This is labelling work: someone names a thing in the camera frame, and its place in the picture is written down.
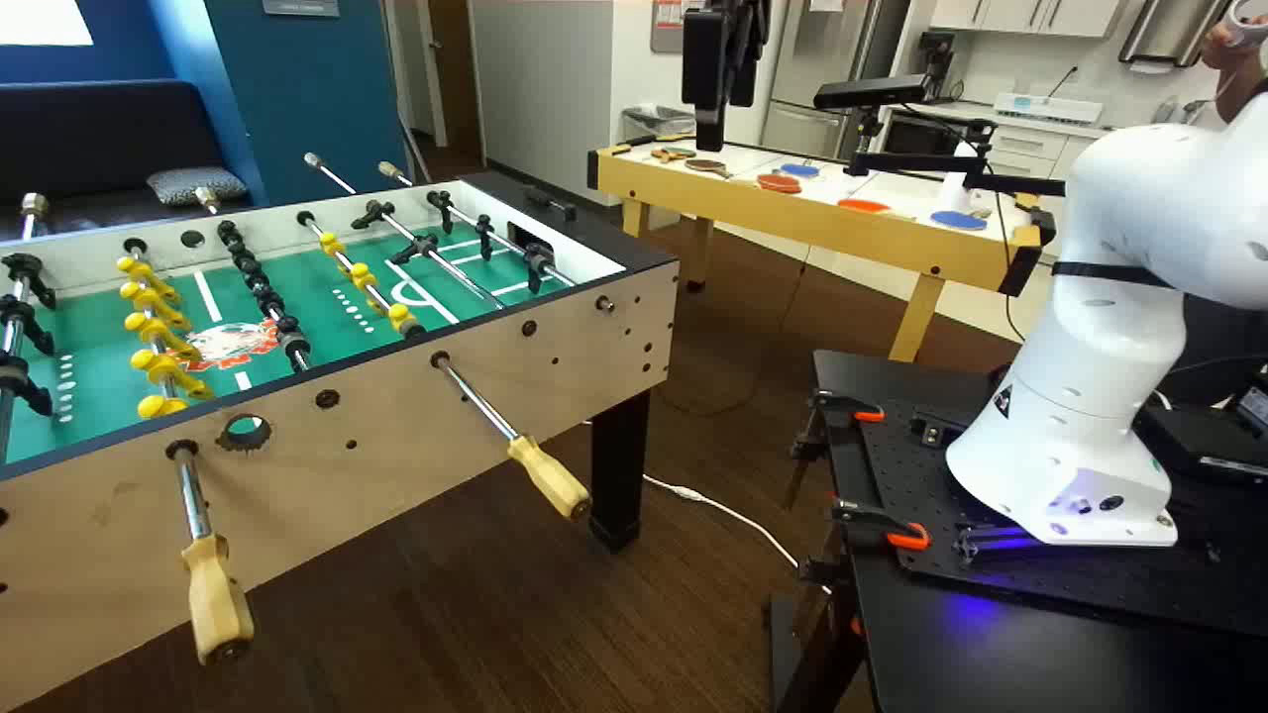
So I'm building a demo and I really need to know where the foosball table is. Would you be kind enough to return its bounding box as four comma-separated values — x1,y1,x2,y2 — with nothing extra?
0,175,677,709

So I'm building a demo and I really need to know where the white floor cable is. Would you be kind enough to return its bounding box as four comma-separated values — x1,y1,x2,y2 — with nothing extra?
640,471,805,574

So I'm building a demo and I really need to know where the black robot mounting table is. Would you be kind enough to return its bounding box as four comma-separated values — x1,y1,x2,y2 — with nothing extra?
771,350,1268,713

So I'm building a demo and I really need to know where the black camera on stand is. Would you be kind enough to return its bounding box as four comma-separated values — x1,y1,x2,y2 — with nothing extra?
810,74,928,157

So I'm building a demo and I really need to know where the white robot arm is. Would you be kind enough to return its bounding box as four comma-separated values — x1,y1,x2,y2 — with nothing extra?
947,95,1268,546

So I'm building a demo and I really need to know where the foosball rod wooden handle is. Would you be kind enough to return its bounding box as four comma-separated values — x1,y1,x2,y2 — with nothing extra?
433,354,591,521
165,439,253,667

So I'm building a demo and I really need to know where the orange black clamp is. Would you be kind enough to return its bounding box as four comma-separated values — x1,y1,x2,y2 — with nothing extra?
833,498,932,554
810,393,886,425

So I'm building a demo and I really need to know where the yellow air hockey table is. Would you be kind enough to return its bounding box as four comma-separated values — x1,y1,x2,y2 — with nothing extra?
587,142,1040,359

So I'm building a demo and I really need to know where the orange black clamp rear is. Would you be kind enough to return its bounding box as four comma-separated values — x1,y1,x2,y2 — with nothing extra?
810,393,886,425

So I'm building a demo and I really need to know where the grey cushion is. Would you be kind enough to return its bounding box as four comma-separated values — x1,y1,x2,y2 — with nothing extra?
146,167,250,207

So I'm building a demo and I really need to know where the orange black clamp front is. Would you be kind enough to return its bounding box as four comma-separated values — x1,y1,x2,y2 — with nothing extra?
833,498,932,554

